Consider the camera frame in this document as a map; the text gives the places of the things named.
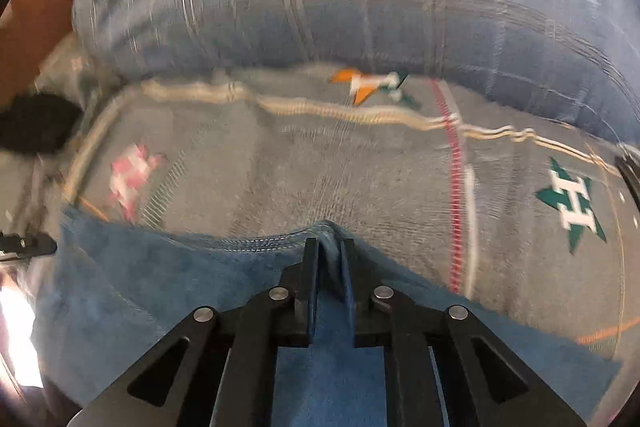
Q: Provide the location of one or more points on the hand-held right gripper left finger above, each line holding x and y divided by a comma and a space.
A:
312, 287

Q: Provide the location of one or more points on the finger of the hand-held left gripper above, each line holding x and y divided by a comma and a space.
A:
30, 244

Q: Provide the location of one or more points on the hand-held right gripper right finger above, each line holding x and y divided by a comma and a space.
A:
346, 287

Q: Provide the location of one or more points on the blue pants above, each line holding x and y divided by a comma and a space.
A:
150, 287

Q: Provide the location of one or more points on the dark cloth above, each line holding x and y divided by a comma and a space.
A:
35, 124

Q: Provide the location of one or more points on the grey printed blanket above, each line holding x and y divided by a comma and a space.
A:
300, 167

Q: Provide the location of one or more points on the brown wooden board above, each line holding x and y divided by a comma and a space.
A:
40, 22

